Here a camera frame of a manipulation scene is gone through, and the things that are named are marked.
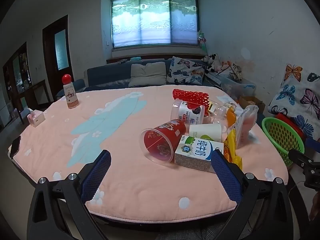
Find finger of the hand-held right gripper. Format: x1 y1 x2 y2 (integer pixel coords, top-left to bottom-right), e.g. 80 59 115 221
304 138 320 153
288 149 314 167

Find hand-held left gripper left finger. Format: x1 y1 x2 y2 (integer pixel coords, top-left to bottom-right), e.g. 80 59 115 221
27 149 112 240

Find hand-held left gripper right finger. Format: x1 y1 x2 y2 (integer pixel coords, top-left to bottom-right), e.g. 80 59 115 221
211 149 293 240

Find green plastic basket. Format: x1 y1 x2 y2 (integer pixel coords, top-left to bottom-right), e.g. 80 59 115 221
262 117 306 169

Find yellow snack packet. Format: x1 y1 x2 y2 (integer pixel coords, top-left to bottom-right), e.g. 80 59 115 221
223 106 243 170

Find white blue milk carton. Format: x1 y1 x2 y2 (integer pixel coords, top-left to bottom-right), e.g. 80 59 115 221
174 135 225 173

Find white paper cup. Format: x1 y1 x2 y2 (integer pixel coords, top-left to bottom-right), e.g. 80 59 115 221
189 123 223 143

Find clear plastic bag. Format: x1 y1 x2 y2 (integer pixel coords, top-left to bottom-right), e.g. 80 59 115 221
234 104 259 149

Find clear plastic bottle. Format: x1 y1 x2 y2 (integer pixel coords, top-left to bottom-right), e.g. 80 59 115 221
206 100 237 118

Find red transparent plastic cup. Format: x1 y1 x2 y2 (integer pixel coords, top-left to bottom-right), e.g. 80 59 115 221
140 119 187 162

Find red foam fruit net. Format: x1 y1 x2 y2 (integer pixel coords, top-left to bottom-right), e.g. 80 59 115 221
172 89 209 107

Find person's right forearm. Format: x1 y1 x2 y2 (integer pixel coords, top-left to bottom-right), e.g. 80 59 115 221
309 192 320 222

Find pink printed blanket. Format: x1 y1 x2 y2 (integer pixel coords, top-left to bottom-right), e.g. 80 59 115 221
9 86 289 224

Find butterfly print quilt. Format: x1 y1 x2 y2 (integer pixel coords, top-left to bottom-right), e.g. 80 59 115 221
267 64 320 140

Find cardboard box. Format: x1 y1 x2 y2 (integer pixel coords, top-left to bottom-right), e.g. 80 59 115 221
239 96 265 113

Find white bottle with red cap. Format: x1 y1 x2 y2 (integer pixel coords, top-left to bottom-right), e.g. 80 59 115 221
62 74 80 109

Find pink tissue box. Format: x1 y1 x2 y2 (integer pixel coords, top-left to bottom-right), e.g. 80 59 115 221
27 110 45 126

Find black phone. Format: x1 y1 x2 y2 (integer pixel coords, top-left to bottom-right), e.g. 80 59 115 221
9 135 22 158

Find clear plastic storage box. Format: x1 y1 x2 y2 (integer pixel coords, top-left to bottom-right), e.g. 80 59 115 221
221 76 257 100

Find blue sofa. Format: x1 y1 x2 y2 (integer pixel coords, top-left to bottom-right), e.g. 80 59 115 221
56 57 225 98

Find dark wooden side table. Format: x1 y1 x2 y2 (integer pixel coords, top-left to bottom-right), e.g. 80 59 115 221
12 79 48 124

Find patterned cloth toy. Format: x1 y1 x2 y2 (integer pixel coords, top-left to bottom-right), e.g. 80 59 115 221
231 65 243 82

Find beige pillow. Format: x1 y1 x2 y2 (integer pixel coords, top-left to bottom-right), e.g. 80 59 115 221
128 62 167 87

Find butterfly print pillow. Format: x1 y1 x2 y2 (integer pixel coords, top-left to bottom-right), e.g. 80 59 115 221
166 56 205 85

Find black white cow plush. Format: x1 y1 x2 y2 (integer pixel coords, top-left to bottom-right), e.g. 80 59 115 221
202 54 220 74

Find dark wooden door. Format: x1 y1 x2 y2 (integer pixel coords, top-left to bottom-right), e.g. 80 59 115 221
42 15 74 100

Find dark wooden cabinet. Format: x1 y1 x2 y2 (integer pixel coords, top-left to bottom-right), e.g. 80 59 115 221
2 42 32 100

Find wooden window ledge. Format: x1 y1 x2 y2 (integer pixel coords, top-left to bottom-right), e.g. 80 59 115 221
106 54 208 64

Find colourful pinwheel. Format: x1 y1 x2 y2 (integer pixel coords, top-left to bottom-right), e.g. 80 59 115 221
197 31 209 55

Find window with blind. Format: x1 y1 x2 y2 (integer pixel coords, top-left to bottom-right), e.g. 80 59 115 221
111 0 200 48

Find white floor cable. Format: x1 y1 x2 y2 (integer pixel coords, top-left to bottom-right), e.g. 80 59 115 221
287 180 308 195

